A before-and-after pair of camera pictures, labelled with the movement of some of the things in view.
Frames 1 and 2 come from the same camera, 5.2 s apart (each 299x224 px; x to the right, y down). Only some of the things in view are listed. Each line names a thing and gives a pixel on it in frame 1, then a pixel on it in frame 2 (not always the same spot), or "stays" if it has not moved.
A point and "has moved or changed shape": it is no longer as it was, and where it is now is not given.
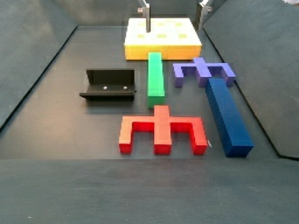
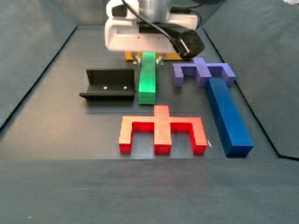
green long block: (155, 79) has moved or changed shape
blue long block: (232, 129) stays
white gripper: (204, 12) to (123, 36)
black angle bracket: (110, 83) stays
